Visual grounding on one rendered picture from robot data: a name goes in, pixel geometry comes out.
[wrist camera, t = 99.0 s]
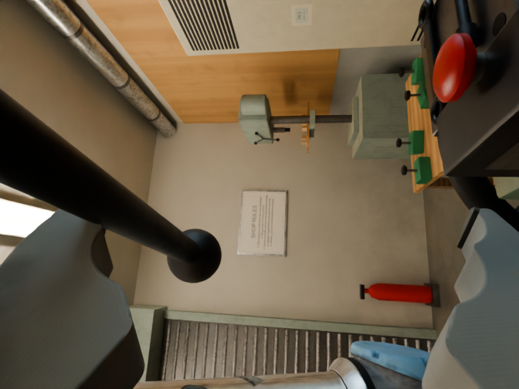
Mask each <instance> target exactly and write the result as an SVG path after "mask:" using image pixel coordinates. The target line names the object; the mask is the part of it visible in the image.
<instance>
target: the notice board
mask: <svg viewBox="0 0 519 389"><path fill-rule="evenodd" d="M287 194H288V190H242V194H241V206H240V218H239V241H238V253H237V255H267V256H284V257H286V244H287Z"/></svg>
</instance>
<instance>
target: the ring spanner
mask: <svg viewBox="0 0 519 389"><path fill-rule="evenodd" d="M433 10H434V3H433V0H424V2H423V3H422V5H421V8H420V10H419V27H420V29H423V31H424V38H425V44H426V55H427V60H428V67H429V78H430V83H431V89H432V105H431V109H430V118H431V121H432V123H433V124H434V125H437V122H436V120H437V117H438V116H439V115H440V113H441V112H442V111H443V109H444V108H445V106H446V105H447V104H448V103H443V102H441V101H440V100H439V98H438V97H437V95H436V94H435V92H434V89H433V69H434V65H435V61H436V57H437V51H436V40H435V36H434V30H433V21H432V18H433Z"/></svg>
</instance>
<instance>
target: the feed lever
mask: <svg viewBox="0 0 519 389"><path fill-rule="evenodd" d="M0 183H1V184H4V185H6V186H8V187H10V188H13V189H15V190H17V191H20V192H22V193H24V194H26V195H29V196H31V197H33V198H36V199H38V200H40V201H43V202H45V203H47V204H49V205H52V206H54V207H56V208H59V209H61V210H63V211H66V212H68V213H70V214H72V215H75V216H77V217H79V218H82V219H84V220H86V221H89V222H91V223H94V224H101V226H102V228H105V229H107V230H109V231H111V232H114V233H116V234H118V235H121V236H123V237H125V238H128V239H130V240H132V241H134V242H137V243H139V244H141V245H144V246H146V247H148V248H150V249H153V250H155V251H157V252H160V253H162V254H164V255H166V256H167V261H168V266H169V269H170V270H171V272H172V273H173V275H174V276H175V277H177V278H178V279H180V280H181V281H183V282H189V283H198V282H203V281H206V280H207V279H209V278H210V277H211V276H212V275H213V274H214V273H215V272H216V271H217V269H218V268H219V265H220V263H221V259H222V251H221V247H220V245H219V242H218V241H217V239H216V238H215V237H214V236H213V235H212V234H211V233H209V232H207V231H205V230H202V229H199V228H192V229H188V230H185V231H183V232H182V231H181V230H180V229H178V228H177V227H176V226H174V225H173V224H172V223H170V221H168V220H167V219H166V218H164V217H163V216H162V215H160V214H159V213H158V212H156V211H155V210H154V209H153V208H152V207H151V206H149V205H148V204H146V203H145V202H144V201H142V200H141V199H140V198H139V197H138V196H137V195H135V194H134V193H133V192H131V191H130V190H129V189H127V188H126V187H125V186H123V185H122V184H121V183H120V182H119V181H117V180H116V179H115V178H113V177H112V176H111V175H109V174H108V173H107V172H106V171H105V170H104V169H102V168H101V167H99V166H98V165H97V164H95V163H94V162H93V161H92V160H91V159H89V158H88V157H87V156H86V155H84V154H83V153H82V152H80V151H79V150H78V149H76V148H75V147H74V146H73V145H72V144H70V143H69V142H68V141H67V140H65V139H64V138H62V137H61V136H60V135H58V133H57V132H55V131H54V130H53V129H51V128H50V127H48V126H47V125H46V124H45V123H43V122H42V121H41V120H40V119H39V118H37V117H36V116H35V115H33V114H32V113H31V112H29V111H28V110H27V109H26V108H25V107H23V106H22V105H21V104H20V103H18V102H17V101H16V100H14V99H13V98H11V97H10V96H9V95H8V94H7V93H6V92H4V91H3V90H1V89H0Z"/></svg>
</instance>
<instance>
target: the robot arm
mask: <svg viewBox="0 0 519 389"><path fill-rule="evenodd" d="M105 233H106V229H105V228H102V226H101V224H94V223H91V222H89V221H86V220H84V219H82V218H79V217H77V216H75V215H72V214H70V213H68V212H66V211H63V210H61V209H58V210H57V211H55V212H54V213H53V214H52V215H50V216H49V217H48V218H47V219H46V220H45V221H44V222H42V223H41V224H40V225H39V226H37V227H36V228H35V229H34V230H33V231H31V232H30V233H29V234H28V235H27V236H26V237H25V238H24V239H23V240H22V241H21V242H20V243H19V244H18V245H17V246H16V247H15V248H14V250H13V251H12V252H11V253H10V254H9V255H8V256H7V258H6V259H5V260H4V261H3V263H2V264H1V265H0V389H519V232H518V231H517V230H516V229H515V228H513V227H512V226H511V225H510V224H508V223H507V222H506V221H505V220H504V219H502V217H500V216H499V215H498V214H497V213H496V212H495V211H492V210H490V209H488V208H476V207H474V208H471V209H470V212H469V214H468V216H467V217H466V221H465V224H464V226H463V230H462V233H461V236H460V240H459V242H458V245H457V248H459V249H462V253H463V255H464V257H465V260H466V263H465V265H464V267H463V269H462V271H461V273H460V275H459V277H458V279H457V281H456V283H455V285H454V289H455V291H456V294H457V295H458V297H459V299H460V303H459V304H457V305H455V306H454V308H453V311H452V312H451V314H450V315H449V318H448V320H447V321H446V324H445V326H444V327H443V329H442V331H441V333H440V335H439V337H438V339H437V341H436V343H435V344H434V346H433V348H432V350H431V353H429V352H426V351H424V350H419V349H416V348H412V347H406V346H402V345H397V344H392V343H383V342H373V341H355V342H353V343H352V344H351V348H350V352H351V357H341V358H337V359H335V360H334V361H333V363H332V364H331V366H330V367H329V369H328V371H326V372H312V373H298V374H271V375H256V376H241V377H215V378H201V379H187V380H173V381H145V382H138V381H139V380H140V379H141V377H142V375H143V373H144V367H145V363H144V358H143V354H142V352H141V346H140V344H139V340H138V338H137V333H136V330H135V327H134V322H133V319H132V316H131V312H130V308H129V306H128V303H127V298H126V295H125V292H124V288H123V286H122V285H121V284H119V283H117V282H115V281H113V280H111V279H109V277H110V274H111V273H112V271H113V268H114V267H113V263H112V261H111V257H110V253H109V250H108V247H107V243H106V239H105V237H104V235H105Z"/></svg>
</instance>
